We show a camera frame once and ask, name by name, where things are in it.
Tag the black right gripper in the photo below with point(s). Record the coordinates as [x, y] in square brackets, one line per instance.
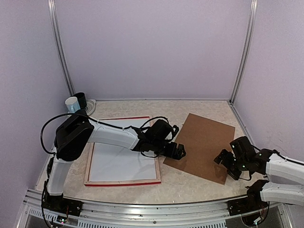
[235, 175]

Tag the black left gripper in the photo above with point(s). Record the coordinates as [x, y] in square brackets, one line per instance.
[171, 154]

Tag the brown cardboard backing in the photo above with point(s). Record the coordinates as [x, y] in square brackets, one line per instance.
[203, 140]

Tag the red and black photo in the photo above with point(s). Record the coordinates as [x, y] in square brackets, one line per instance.
[118, 166]

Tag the red wooden picture frame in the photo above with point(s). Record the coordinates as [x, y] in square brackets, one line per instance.
[123, 183]

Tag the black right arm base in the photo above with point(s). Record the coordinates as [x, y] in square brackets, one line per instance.
[249, 203]

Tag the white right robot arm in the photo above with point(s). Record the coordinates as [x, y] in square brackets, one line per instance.
[246, 157]

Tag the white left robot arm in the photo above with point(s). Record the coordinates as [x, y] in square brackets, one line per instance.
[79, 129]

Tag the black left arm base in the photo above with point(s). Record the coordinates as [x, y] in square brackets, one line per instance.
[63, 206]

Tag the white round plate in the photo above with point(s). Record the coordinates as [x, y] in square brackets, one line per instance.
[90, 106]

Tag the dark green mug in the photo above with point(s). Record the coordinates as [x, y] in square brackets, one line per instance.
[81, 97]

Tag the light blue mug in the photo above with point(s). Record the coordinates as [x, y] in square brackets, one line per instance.
[72, 104]

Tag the aluminium front rail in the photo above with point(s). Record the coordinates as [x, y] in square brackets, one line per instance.
[94, 214]

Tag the right aluminium corner post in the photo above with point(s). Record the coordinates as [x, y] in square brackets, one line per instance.
[245, 51]

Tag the aluminium corner post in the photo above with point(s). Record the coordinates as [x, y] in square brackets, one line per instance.
[245, 51]
[59, 46]

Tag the left aluminium corner post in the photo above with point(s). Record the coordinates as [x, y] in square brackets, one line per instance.
[59, 46]

